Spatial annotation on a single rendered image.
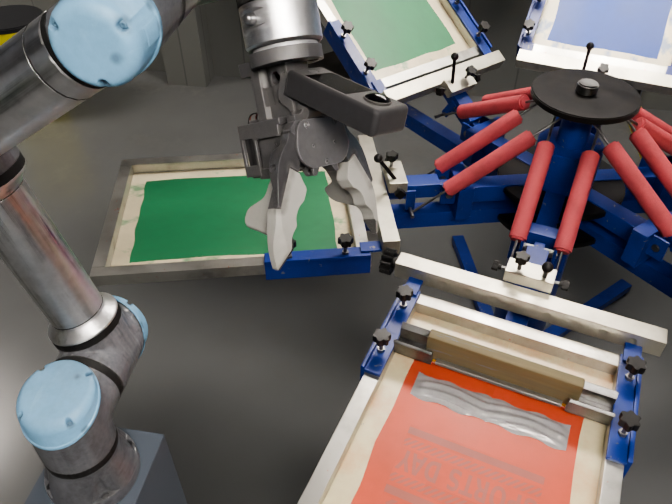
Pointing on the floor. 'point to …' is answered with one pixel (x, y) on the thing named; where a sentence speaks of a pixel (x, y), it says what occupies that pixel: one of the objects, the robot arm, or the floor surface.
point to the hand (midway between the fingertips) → (335, 252)
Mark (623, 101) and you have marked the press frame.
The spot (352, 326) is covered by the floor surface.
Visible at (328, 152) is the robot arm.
